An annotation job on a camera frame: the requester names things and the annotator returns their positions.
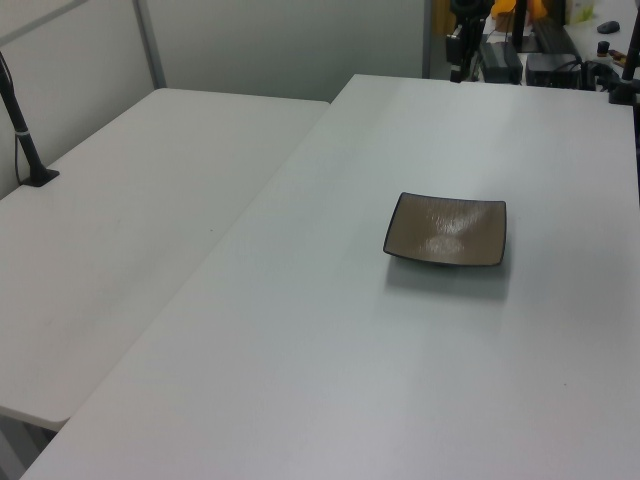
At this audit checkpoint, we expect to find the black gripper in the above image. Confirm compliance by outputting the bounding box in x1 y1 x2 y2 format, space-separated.
445 13 485 84

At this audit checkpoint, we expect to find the square brown ceramic plate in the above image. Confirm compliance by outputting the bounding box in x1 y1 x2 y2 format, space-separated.
382 191 508 268

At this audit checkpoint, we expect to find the black power supply box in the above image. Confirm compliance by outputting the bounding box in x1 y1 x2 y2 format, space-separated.
480 42 523 84

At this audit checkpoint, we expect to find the black monitor stand pole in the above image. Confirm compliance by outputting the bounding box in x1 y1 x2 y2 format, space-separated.
510 0 540 54

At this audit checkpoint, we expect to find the black electronics box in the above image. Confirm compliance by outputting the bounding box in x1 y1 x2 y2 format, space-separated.
524 51 585 90

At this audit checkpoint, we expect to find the green white carton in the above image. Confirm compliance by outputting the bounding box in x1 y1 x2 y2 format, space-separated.
566 0 597 25

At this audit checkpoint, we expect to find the grey metal partition edge post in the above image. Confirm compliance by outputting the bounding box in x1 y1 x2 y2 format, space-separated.
421 0 434 79

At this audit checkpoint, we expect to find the black clamped camera pole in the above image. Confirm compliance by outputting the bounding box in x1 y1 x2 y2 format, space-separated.
607 0 640 106

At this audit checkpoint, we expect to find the black camera stand with base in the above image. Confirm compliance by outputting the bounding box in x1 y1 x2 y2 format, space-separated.
0 49 61 189

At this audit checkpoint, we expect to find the thin black cable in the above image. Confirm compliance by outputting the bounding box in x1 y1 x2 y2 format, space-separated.
13 130 25 186

